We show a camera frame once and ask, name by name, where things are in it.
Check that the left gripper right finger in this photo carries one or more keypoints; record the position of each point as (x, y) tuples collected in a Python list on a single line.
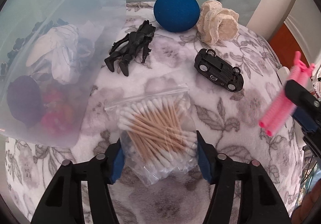
[(260, 201)]

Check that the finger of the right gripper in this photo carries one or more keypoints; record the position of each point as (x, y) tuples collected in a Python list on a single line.
[(307, 107)]

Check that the pink hair curlers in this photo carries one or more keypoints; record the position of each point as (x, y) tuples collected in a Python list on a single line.
[(281, 107)]

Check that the black toy car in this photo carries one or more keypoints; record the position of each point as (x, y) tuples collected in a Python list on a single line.
[(218, 71)]

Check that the bag of cotton swabs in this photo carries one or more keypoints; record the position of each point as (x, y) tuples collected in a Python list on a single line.
[(157, 133)]

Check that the cream lace fabric flower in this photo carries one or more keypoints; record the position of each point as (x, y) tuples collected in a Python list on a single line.
[(217, 23)]

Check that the blue round ball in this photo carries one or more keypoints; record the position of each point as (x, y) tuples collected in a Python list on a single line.
[(176, 15)]

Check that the black robot figure toy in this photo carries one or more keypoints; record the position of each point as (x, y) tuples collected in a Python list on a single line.
[(127, 48)]

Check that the floral grey white blanket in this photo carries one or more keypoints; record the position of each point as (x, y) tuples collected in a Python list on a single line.
[(90, 181)]

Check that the red pink toy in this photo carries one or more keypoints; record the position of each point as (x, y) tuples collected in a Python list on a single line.
[(59, 114)]

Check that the white appliance cabinet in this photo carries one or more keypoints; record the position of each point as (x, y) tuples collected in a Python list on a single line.
[(271, 14)]

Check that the dark purple round object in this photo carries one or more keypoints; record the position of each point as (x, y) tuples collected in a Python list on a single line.
[(25, 101)]

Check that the clear plastic storage bin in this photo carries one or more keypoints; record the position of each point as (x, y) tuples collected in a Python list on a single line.
[(14, 53)]

